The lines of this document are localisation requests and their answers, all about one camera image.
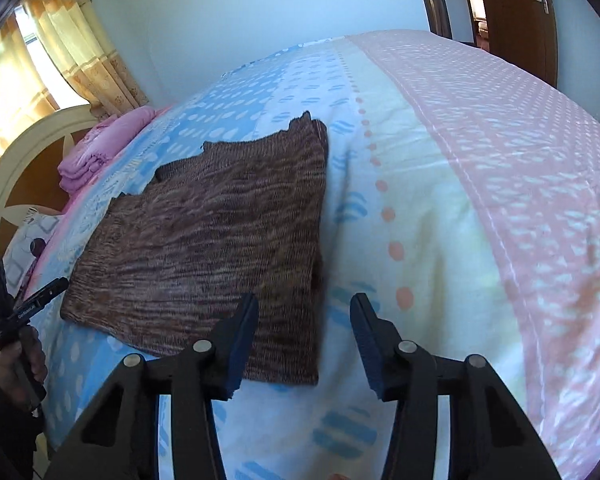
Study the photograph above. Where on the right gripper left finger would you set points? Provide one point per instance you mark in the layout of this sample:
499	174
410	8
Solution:
116	436

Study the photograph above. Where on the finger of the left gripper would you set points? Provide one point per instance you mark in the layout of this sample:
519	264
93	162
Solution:
40	299

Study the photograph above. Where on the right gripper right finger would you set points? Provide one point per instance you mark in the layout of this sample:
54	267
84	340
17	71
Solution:
491	436

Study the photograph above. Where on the brown knitted sweater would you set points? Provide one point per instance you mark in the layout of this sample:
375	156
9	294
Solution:
163	266

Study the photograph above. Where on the left hand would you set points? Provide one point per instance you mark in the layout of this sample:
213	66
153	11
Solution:
11	384

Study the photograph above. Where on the white patterned pillow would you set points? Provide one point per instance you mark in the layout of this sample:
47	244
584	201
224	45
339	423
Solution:
26	247

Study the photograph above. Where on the cream wooden headboard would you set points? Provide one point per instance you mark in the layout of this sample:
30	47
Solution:
28	168

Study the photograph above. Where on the folded pink blanket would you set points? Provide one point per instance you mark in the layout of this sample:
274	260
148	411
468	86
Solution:
100	146

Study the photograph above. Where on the beige yellow curtain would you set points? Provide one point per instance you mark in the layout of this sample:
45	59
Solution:
72	36

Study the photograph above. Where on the blue pink patterned bedsheet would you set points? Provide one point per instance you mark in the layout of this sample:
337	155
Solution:
463	197

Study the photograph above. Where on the brown wooden door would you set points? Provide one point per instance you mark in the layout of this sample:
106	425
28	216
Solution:
522	34

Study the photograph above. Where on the silver door handle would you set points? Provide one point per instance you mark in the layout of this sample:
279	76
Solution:
544	4

